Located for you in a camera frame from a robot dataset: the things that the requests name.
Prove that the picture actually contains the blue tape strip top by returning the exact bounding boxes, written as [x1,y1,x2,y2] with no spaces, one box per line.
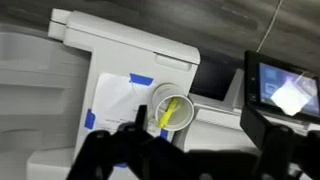
[130,73,153,86]

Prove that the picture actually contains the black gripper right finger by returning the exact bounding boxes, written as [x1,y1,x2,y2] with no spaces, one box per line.
[240,105,320,180]

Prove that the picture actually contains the blue tape strip left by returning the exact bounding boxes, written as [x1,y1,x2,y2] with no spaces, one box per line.
[84,109,95,129]

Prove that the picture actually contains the blue tape strip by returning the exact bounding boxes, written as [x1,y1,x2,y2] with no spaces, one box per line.
[84,109,95,129]
[130,73,153,86]

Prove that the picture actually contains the white office printer copier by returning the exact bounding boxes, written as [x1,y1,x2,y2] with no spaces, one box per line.
[0,8,320,180]

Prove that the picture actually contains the white paper sheet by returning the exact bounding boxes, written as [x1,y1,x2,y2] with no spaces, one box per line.
[91,73,161,136]

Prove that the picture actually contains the white paper cup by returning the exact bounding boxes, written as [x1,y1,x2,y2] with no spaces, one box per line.
[152,83,195,131]

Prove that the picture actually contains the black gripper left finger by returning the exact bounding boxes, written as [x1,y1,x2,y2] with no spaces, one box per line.
[66,105,187,180]

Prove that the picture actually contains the yellow marker in cup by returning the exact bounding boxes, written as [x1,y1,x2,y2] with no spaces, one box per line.
[158,97,179,128]

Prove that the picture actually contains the black printer touchscreen panel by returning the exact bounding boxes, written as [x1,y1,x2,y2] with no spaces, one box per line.
[244,51,320,124]

